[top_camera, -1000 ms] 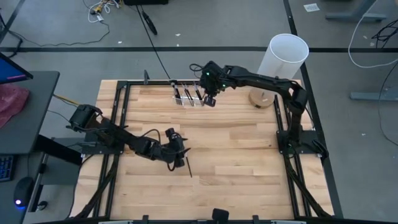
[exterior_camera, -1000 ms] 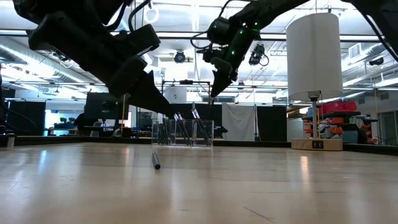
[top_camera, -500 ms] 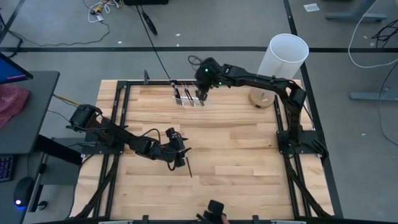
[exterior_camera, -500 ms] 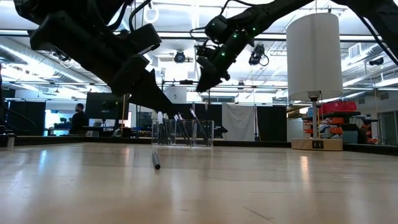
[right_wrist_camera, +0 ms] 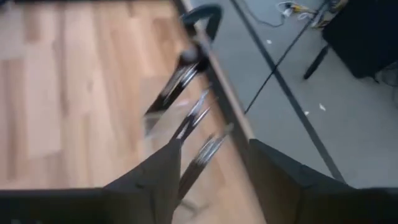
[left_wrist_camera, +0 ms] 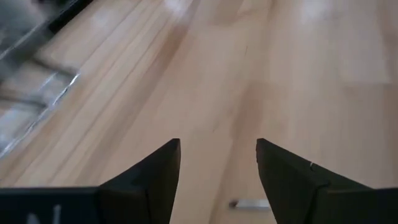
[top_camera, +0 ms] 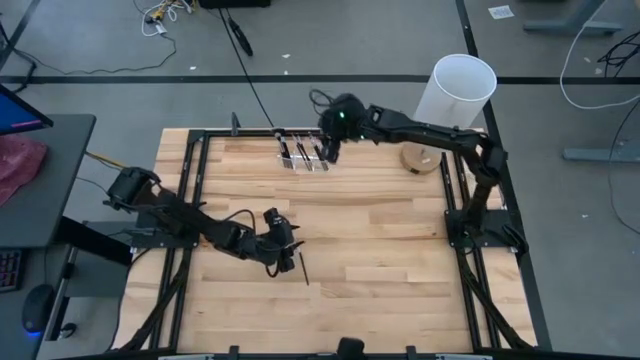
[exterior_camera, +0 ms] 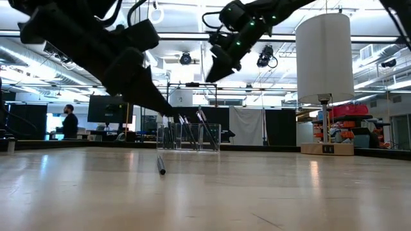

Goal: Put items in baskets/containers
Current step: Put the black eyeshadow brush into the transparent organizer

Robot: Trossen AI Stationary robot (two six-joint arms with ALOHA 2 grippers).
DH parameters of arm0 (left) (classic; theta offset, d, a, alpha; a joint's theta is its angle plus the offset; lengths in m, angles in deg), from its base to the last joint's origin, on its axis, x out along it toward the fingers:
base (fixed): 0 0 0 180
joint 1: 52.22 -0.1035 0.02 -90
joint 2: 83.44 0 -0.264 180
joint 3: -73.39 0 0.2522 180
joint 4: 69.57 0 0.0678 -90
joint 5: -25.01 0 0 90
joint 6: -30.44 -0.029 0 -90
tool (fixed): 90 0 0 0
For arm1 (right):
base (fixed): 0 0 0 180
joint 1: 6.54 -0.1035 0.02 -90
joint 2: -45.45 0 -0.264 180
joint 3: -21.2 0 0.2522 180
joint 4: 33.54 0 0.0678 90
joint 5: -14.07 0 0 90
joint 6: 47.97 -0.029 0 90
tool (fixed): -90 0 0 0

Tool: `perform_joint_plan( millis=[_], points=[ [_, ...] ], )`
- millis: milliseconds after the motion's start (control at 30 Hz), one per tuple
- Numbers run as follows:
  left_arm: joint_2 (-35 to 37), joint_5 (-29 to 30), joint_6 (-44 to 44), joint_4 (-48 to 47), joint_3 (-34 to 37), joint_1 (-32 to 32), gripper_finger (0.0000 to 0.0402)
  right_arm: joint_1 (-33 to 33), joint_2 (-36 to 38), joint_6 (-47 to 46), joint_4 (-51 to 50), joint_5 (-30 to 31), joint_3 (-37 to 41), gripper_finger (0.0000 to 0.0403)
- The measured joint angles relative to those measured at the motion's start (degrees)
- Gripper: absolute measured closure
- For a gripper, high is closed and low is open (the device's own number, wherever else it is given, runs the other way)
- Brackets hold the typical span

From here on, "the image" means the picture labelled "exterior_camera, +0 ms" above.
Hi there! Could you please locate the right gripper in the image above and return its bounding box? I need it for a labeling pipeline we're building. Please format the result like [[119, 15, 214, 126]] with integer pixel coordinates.
[[205, 31, 258, 83]]

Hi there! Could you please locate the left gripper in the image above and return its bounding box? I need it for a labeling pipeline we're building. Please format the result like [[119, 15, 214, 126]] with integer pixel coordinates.
[[102, 47, 174, 117]]

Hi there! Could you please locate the shelf with orange items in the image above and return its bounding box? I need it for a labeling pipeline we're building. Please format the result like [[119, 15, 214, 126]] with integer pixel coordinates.
[[313, 102, 391, 148]]

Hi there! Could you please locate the white hanging sheet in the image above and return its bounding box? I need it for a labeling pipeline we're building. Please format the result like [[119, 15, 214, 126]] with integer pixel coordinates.
[[229, 105, 266, 147]]

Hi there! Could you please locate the clear acrylic brush organizer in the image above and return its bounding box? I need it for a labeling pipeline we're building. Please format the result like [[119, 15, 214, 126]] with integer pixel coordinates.
[[156, 123, 222, 152]]

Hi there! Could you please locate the person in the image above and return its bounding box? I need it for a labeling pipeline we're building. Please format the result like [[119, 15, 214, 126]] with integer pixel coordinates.
[[60, 104, 80, 139]]

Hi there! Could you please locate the white shade wooden base lamp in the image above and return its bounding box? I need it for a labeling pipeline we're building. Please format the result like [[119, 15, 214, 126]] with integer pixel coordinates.
[[295, 12, 356, 157]]

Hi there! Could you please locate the black ceiling camera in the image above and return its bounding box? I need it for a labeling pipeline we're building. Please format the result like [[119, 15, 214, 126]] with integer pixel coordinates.
[[179, 51, 193, 66], [256, 44, 279, 69]]

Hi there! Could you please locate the black wall screen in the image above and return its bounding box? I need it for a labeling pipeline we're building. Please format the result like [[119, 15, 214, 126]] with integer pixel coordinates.
[[87, 94, 134, 124]]

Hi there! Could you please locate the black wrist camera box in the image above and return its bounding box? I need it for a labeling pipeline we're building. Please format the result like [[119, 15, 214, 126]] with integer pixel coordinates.
[[123, 19, 161, 52]]

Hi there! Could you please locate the black aluminium table frame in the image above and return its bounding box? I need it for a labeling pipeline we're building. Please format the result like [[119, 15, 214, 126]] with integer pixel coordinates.
[[0, 137, 411, 161]]

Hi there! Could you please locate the silver ventilation duct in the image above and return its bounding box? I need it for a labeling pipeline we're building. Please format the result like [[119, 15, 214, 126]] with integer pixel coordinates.
[[0, 44, 91, 85]]

